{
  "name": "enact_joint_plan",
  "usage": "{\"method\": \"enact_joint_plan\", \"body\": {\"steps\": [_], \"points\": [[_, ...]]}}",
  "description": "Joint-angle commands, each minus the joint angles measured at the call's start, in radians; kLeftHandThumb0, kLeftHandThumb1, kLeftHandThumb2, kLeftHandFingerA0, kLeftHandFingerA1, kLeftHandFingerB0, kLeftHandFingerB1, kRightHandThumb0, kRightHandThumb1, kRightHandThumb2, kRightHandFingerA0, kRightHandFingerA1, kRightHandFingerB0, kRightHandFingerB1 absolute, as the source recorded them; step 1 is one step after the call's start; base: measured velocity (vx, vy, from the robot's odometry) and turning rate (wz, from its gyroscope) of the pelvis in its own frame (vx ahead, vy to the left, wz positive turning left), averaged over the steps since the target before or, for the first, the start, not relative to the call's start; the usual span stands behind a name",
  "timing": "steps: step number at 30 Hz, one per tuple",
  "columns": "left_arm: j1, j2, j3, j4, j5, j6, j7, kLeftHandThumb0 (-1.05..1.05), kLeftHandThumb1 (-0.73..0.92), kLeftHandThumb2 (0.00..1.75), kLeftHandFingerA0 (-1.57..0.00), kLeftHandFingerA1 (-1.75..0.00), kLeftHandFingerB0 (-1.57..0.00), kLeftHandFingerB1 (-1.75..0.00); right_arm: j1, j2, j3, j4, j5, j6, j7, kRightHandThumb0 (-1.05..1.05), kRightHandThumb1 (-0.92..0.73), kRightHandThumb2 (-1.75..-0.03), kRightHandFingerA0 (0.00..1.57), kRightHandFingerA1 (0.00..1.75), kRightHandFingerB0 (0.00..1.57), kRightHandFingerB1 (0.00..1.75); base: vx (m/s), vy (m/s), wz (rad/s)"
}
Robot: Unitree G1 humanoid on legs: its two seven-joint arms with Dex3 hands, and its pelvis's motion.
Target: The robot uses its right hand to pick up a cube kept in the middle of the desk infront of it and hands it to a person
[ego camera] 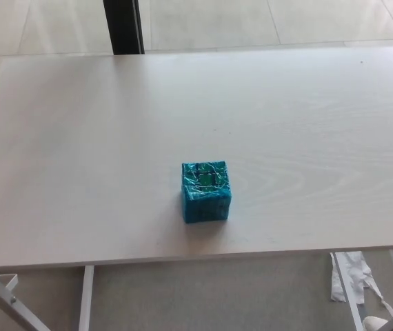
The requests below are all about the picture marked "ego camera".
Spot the teal plastic-wrapped cube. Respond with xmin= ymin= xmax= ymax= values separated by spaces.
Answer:
xmin=179 ymin=160 xmax=233 ymax=225

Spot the black vertical pillar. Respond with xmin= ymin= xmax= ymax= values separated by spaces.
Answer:
xmin=102 ymin=0 xmax=145 ymax=55

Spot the white straight table leg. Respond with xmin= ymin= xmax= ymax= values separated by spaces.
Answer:
xmin=79 ymin=264 xmax=94 ymax=303

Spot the white crumpled paper scrap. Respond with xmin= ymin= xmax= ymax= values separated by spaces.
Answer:
xmin=329 ymin=251 xmax=393 ymax=318

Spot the white slanted table leg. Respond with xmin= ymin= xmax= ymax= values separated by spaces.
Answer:
xmin=330 ymin=252 xmax=363 ymax=331

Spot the white diagonal table brace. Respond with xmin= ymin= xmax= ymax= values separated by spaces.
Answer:
xmin=0 ymin=270 xmax=52 ymax=331

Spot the white rounded object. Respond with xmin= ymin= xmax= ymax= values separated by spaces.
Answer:
xmin=361 ymin=315 xmax=390 ymax=331

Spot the white metal bracket loop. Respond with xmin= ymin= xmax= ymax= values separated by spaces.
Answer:
xmin=0 ymin=273 xmax=19 ymax=297

